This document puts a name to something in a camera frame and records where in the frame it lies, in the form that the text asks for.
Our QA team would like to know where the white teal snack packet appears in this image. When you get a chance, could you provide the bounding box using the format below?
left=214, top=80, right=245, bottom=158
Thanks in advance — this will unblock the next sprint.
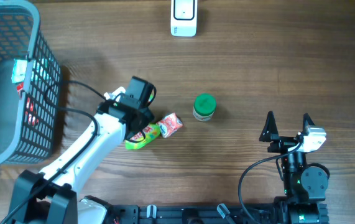
left=11, top=59, right=28, bottom=83

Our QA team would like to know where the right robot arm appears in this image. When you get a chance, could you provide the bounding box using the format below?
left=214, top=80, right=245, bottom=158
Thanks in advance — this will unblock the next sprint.
left=259, top=111, right=330, bottom=223

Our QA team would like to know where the red white small carton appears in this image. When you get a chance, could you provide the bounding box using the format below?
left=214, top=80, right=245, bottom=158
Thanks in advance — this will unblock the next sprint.
left=157, top=113, right=183, bottom=138

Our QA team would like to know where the white barcode scanner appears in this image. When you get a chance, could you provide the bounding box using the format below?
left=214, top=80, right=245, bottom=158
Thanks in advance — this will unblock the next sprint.
left=170, top=0, right=198, bottom=37

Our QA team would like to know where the grey plastic mesh basket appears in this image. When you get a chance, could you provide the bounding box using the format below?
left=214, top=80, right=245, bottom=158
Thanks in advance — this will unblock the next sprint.
left=0, top=1, right=62, bottom=165

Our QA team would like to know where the green lid jar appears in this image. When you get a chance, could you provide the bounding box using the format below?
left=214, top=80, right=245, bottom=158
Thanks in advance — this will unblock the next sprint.
left=193, top=93, right=217, bottom=121

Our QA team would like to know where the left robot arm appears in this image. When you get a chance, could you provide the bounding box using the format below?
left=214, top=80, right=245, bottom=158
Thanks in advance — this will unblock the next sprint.
left=2, top=77, right=157, bottom=223

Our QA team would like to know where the Haribo gummy candy bag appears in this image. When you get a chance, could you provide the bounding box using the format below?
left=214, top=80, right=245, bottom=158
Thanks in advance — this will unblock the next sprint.
left=124, top=124, right=160, bottom=150

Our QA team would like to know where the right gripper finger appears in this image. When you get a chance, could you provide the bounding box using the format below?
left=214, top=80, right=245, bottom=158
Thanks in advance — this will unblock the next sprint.
left=259, top=111, right=279, bottom=142
left=303, top=113, right=315, bottom=131

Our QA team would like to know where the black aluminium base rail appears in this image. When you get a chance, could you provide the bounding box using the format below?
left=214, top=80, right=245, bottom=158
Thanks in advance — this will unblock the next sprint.
left=102, top=203, right=330, bottom=224

